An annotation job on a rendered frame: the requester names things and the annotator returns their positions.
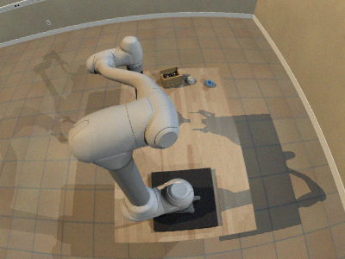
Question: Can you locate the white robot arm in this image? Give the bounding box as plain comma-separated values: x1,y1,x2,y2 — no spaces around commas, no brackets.
68,36,200,222

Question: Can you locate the wooden slatted crate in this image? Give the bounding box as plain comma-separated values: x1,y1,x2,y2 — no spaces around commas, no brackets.
160,66,183,88

